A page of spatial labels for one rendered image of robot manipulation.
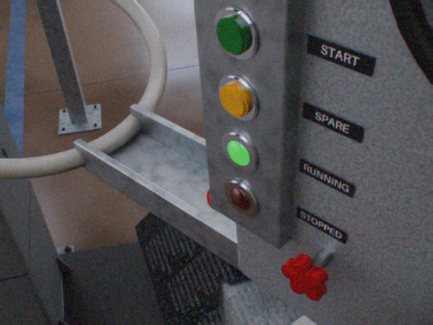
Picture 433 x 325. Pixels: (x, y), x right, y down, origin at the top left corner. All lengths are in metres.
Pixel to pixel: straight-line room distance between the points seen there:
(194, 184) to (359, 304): 0.38
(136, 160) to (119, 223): 1.42
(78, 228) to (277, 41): 1.99
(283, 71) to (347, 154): 0.07
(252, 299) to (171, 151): 0.32
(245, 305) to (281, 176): 0.64
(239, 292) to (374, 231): 0.66
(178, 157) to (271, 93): 0.49
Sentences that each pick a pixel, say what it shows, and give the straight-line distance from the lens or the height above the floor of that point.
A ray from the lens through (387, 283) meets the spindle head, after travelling 0.46.
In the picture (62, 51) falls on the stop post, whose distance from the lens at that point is 2.58.
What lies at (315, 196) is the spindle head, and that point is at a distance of 0.44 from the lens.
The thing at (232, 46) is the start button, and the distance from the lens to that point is 0.38.
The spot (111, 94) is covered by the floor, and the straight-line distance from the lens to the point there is 2.97.
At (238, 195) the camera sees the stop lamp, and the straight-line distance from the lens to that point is 0.47.
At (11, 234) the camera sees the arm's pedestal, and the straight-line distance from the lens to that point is 1.54.
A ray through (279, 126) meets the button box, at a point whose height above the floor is 1.40.
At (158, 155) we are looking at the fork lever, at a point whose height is 1.09.
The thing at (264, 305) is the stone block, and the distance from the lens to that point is 1.01.
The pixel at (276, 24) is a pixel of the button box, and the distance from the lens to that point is 0.35.
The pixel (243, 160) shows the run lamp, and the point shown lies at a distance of 0.43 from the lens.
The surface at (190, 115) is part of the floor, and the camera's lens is 2.74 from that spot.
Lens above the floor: 1.65
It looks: 43 degrees down
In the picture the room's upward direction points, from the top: 4 degrees counter-clockwise
